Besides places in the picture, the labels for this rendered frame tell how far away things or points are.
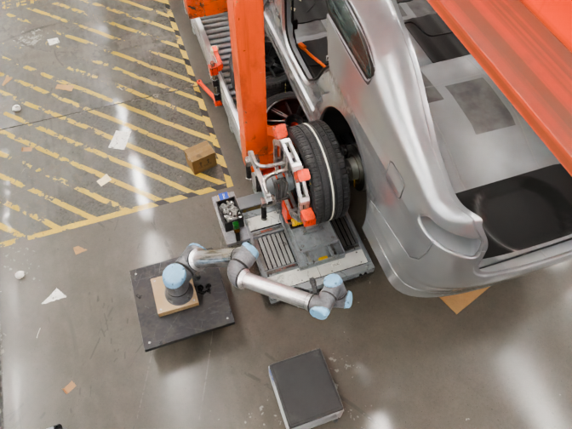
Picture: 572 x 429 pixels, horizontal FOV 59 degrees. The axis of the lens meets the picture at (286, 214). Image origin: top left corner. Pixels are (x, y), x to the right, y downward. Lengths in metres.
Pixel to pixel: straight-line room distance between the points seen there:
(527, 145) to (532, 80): 2.93
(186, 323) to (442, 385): 1.77
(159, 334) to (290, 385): 0.92
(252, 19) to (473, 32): 2.11
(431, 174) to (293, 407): 1.63
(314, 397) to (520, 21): 2.66
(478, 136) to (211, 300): 2.08
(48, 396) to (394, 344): 2.37
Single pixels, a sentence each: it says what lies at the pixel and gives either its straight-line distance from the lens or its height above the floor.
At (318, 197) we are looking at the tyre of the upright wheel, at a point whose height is 1.00.
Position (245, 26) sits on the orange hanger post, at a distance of 2.87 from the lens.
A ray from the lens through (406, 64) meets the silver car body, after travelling 2.62.
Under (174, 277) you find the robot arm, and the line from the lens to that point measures 3.25.
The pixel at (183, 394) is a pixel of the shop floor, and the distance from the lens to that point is 3.62.
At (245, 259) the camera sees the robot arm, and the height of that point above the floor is 1.00.
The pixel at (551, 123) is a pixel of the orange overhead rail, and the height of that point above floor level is 3.00.
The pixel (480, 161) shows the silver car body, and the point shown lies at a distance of 3.50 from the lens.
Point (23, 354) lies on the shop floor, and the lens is 4.05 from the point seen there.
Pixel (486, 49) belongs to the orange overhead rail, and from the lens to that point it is 0.81.
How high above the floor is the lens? 3.47
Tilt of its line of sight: 57 degrees down
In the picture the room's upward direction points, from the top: 1 degrees clockwise
